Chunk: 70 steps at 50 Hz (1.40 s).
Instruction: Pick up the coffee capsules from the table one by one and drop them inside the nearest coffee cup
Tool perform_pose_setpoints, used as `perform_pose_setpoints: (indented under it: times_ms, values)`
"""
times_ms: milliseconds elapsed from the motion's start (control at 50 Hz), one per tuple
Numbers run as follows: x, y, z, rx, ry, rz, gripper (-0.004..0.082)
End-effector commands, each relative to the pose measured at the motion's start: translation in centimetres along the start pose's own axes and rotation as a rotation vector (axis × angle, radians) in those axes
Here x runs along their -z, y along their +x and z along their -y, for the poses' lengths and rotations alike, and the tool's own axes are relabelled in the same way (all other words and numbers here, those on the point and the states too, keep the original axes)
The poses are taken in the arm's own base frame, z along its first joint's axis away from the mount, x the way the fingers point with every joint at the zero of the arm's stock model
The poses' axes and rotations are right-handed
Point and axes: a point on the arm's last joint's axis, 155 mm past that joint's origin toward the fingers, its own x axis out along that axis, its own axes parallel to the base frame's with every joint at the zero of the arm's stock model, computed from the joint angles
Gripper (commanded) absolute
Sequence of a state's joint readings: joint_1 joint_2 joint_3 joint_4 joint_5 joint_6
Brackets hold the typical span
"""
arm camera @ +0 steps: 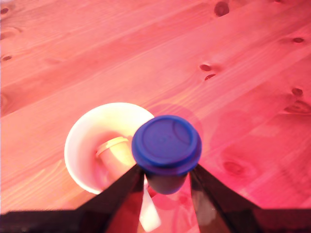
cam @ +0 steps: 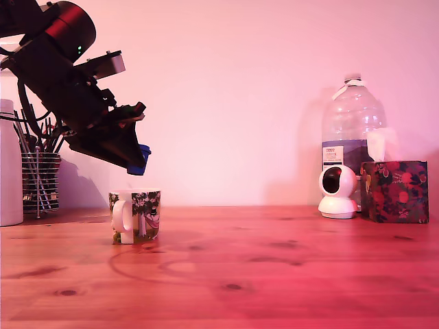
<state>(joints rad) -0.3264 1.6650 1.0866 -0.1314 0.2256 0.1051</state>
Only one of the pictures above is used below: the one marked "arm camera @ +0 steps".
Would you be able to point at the blue coffee capsule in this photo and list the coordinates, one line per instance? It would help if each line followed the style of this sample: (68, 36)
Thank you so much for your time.
(166, 145)

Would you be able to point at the pale coffee capsule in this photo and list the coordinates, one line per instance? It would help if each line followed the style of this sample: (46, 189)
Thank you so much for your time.
(116, 153)

